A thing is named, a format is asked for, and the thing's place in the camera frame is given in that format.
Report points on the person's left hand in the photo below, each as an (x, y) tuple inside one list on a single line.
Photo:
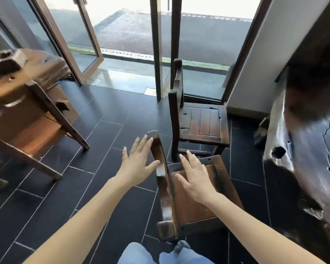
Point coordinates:
[(133, 169)]

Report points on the person's right hand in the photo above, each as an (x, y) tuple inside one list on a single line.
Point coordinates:
[(199, 185)]

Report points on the person's left middle finger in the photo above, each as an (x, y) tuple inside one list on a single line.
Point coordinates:
[(142, 144)]

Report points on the person's right thumb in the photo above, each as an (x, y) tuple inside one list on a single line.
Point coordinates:
[(181, 180)]

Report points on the person's right middle finger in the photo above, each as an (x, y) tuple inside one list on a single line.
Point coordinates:
[(193, 159)]

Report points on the person's right little finger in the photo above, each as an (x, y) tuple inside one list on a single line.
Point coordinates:
[(208, 177)]

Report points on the person's left thumb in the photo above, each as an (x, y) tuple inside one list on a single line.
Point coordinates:
[(153, 167)]

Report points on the person's left little finger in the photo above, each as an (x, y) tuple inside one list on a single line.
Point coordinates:
[(124, 155)]

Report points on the person's left forearm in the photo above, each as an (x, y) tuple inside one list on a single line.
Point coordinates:
[(79, 225)]

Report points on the person's right forearm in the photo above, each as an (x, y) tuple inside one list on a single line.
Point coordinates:
[(261, 233)]

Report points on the small dark wooden chair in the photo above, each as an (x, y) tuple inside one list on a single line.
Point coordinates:
[(205, 123), (165, 195)]

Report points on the person's blue jeans legs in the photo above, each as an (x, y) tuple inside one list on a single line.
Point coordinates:
[(165, 254)]

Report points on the antique wooden winnowing machine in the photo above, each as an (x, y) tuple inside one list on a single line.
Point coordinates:
[(30, 107)]

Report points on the dark wood slab table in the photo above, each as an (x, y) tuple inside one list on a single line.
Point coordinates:
[(313, 151)]

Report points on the grey outdoor doormat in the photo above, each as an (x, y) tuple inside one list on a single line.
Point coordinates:
[(143, 32)]

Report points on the wood framed glass door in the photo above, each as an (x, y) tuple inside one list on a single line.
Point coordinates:
[(79, 38)]

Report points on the dark wooden cabinet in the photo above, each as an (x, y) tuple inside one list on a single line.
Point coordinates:
[(316, 38)]

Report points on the dark wooden door post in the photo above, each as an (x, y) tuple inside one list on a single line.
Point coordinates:
[(176, 27), (156, 46)]

